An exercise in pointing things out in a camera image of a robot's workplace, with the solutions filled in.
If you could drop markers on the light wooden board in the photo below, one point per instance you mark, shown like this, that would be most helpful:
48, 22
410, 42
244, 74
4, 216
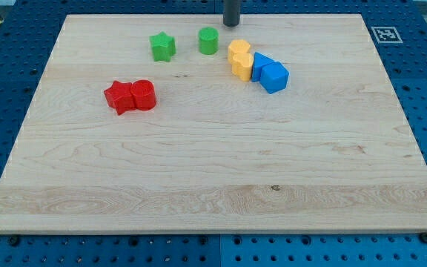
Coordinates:
332, 153

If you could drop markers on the green cylinder block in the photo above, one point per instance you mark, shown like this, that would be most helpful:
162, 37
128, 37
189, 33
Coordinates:
208, 40

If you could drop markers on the yellow heart block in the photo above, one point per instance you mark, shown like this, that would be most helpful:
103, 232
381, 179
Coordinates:
242, 65

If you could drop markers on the blue cube block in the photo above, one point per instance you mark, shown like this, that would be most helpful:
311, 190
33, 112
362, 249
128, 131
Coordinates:
274, 77

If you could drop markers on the green star block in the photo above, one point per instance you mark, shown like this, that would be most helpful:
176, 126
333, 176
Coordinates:
163, 46

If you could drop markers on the red cylinder block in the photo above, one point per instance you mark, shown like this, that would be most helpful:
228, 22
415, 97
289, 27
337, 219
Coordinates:
143, 94

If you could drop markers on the blue triangle block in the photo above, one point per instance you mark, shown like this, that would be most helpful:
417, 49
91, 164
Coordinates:
260, 61

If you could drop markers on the yellow hexagon block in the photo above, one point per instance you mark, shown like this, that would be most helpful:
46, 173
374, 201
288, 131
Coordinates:
237, 46

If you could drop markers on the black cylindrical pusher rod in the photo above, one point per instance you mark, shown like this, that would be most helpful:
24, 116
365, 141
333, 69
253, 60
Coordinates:
231, 12

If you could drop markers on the white fiducial marker tag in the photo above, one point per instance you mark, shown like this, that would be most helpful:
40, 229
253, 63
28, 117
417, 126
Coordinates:
386, 35

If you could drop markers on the red star block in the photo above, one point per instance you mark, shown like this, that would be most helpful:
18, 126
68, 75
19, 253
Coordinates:
119, 97

